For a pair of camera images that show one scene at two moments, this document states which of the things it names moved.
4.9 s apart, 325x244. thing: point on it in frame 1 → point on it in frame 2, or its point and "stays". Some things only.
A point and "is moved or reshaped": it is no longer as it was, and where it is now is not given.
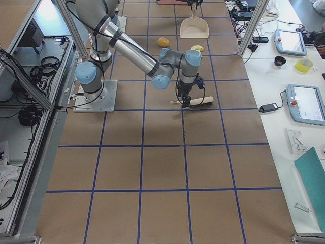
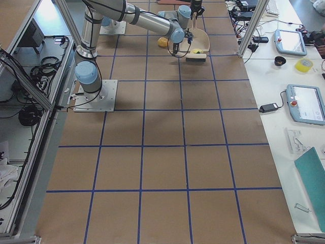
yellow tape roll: x=303 y=65 stays
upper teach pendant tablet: x=289 y=42 stays
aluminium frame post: x=254 y=24 stays
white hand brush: x=196 y=102 is moved or reshaped
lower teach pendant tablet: x=305 y=103 stays
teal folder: x=313 y=172 stays
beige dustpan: x=194 y=27 is moved or reshaped
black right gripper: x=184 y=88 → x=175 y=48
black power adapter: x=268 y=108 stays
